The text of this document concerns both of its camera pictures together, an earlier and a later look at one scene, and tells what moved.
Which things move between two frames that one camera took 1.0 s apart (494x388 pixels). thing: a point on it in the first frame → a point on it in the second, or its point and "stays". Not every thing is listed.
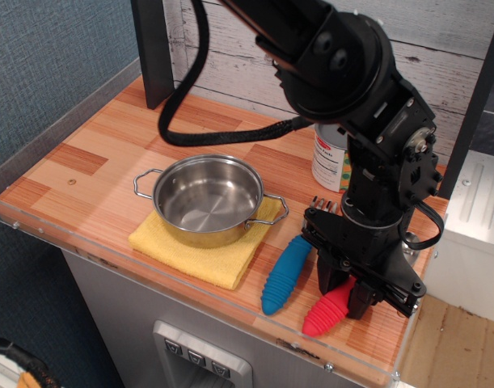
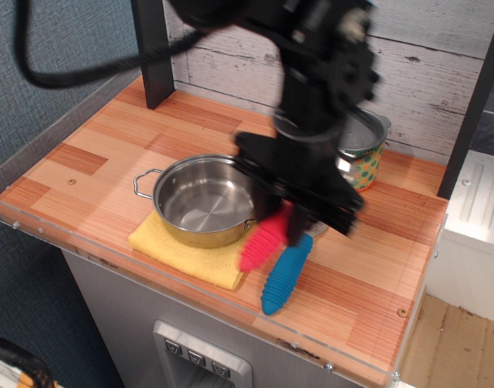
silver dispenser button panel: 195,361 stays
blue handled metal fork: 291,263 stays
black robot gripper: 371,256 → 303,168
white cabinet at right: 467,266 stays
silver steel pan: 208,200 stays
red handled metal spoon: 330,311 → 268,234
